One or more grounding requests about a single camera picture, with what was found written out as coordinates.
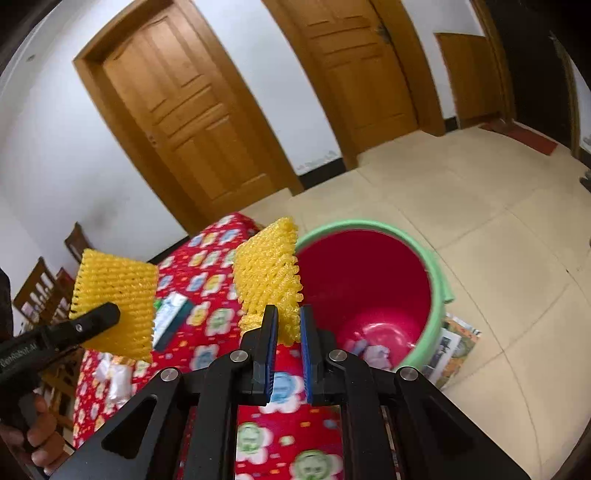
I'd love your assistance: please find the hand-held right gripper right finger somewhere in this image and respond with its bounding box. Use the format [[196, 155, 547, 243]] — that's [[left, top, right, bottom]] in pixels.
[[300, 305, 532, 480]]

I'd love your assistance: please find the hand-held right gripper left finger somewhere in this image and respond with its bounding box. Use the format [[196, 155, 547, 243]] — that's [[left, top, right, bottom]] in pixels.
[[51, 305, 280, 480]]

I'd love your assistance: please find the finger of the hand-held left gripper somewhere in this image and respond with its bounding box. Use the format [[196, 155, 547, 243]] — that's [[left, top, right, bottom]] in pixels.
[[60, 302, 122, 344]]

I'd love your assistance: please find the yellow foam fruit net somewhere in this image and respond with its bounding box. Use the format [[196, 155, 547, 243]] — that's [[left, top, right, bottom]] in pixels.
[[233, 216, 304, 347], [69, 248, 159, 363]]

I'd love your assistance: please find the white paper ball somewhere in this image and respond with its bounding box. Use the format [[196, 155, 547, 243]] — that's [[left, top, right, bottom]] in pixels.
[[107, 362, 136, 409], [95, 353, 114, 386]]

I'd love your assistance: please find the red bucket with green rim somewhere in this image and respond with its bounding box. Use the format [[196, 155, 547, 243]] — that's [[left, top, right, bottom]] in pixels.
[[293, 219, 455, 372]]

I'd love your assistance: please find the person's left hand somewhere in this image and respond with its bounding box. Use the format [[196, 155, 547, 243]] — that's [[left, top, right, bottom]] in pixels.
[[25, 397, 68, 475]]

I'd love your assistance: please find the brown wooden chair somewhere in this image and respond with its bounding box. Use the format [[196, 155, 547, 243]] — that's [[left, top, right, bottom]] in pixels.
[[65, 222, 95, 264], [13, 257, 77, 333]]

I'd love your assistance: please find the white wrapper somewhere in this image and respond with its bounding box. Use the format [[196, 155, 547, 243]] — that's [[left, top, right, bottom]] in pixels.
[[351, 339, 393, 370]]

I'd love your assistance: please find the small teal and white box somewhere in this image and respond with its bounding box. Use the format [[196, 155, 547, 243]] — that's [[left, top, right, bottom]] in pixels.
[[151, 292, 195, 350]]

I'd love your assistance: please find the red printed flower blanket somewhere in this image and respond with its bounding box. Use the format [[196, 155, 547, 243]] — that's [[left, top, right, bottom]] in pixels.
[[71, 212, 345, 480]]

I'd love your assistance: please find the printed magazine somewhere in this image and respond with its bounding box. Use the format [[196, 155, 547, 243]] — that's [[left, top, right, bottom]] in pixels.
[[422, 314, 481, 391]]

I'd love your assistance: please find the wooden panel door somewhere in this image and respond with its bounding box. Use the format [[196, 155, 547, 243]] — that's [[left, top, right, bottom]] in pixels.
[[263, 0, 444, 169], [74, 0, 303, 232]]

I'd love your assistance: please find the red door mat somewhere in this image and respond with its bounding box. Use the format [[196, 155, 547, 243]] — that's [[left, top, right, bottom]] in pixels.
[[478, 119, 559, 155]]

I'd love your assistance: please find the low wooden door panel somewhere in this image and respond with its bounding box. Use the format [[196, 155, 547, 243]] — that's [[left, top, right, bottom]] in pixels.
[[434, 32, 504, 130]]

